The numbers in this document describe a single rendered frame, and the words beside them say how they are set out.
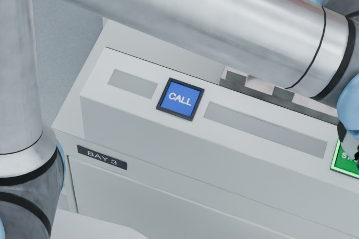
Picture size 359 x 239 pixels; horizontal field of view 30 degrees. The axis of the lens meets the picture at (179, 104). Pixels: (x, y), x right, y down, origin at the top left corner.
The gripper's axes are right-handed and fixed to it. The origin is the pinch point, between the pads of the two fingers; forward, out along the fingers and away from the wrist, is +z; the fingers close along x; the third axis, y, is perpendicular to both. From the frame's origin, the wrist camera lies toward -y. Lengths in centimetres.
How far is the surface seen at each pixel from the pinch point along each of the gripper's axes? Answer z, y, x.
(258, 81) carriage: 9.7, 13.5, 16.3
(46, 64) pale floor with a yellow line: 98, 53, 83
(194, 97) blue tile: 1.3, 1.6, 24.2
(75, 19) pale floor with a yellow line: 98, 73, 82
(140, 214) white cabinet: 39.5, -4.2, 29.5
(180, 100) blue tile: 1.3, 0.4, 25.9
